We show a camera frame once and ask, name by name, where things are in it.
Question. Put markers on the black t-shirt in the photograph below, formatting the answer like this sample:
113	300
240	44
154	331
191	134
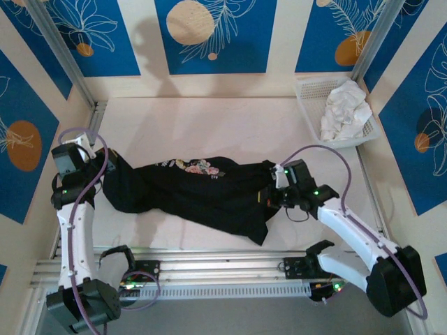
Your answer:
209	199

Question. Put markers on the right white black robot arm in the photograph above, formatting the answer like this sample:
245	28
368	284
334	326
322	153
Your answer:
349	230

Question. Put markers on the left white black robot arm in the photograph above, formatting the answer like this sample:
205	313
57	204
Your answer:
78	237

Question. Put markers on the white crumpled cloth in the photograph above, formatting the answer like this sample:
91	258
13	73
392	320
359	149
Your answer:
345	111

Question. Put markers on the white perforated plastic basket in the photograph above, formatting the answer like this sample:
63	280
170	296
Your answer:
307	94

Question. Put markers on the black controller board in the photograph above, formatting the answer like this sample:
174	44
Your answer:
134	283
324	293

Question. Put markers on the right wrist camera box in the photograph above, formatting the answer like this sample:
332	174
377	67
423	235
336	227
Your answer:
279	176

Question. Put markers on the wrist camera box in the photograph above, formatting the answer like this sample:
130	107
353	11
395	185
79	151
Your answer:
82	143
279	176

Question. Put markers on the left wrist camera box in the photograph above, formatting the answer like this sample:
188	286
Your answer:
82	143

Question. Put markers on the aluminium side rail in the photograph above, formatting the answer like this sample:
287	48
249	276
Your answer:
95	115
370	188

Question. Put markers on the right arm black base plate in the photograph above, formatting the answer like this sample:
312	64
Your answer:
293	267

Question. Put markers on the aluminium mounting rail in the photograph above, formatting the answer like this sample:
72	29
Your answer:
216	267

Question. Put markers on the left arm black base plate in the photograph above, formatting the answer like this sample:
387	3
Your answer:
150	270

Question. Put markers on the aluminium frame post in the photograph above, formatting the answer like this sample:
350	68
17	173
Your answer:
63	52
375	38

